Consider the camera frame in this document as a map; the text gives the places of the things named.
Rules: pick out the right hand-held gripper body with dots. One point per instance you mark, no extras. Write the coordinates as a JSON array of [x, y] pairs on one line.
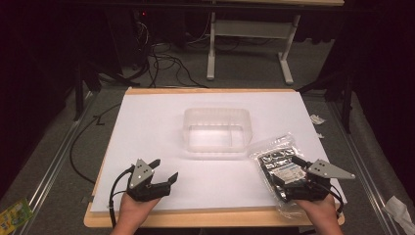
[[314, 184]]

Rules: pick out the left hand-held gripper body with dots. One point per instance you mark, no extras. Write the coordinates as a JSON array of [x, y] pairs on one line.
[[143, 182]]

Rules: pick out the clear plastic bag of black parts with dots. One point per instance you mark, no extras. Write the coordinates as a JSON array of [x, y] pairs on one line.
[[277, 169]]

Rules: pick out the clear plastic container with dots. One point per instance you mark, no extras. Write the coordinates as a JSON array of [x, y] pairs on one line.
[[216, 133]]

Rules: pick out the person's left hand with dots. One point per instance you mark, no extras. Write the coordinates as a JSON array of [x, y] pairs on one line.
[[135, 212]]

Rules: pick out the person's right hand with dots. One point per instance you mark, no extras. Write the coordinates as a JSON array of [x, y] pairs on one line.
[[321, 215]]

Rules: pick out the small white paper scrap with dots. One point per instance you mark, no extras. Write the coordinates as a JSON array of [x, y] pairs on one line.
[[320, 135]]

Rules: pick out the white board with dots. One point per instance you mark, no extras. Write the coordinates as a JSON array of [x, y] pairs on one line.
[[195, 147]]

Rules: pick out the crumpled white paper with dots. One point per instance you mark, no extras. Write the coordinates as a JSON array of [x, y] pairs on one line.
[[317, 119]]

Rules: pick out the wooden table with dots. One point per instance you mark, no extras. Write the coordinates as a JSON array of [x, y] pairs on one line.
[[195, 220]]

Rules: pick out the black metal stand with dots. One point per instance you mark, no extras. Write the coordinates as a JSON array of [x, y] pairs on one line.
[[85, 84], [339, 94]]

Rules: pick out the white cloth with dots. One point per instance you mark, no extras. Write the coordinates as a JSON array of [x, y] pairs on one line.
[[400, 213]]

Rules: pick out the green yellow packet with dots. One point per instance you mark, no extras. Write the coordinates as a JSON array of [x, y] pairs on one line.
[[13, 216]]

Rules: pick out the metal floor rail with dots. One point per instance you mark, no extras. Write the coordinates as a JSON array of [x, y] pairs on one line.
[[362, 169], [52, 169]]

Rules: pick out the white metal desk frame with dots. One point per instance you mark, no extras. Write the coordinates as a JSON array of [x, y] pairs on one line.
[[251, 39]]

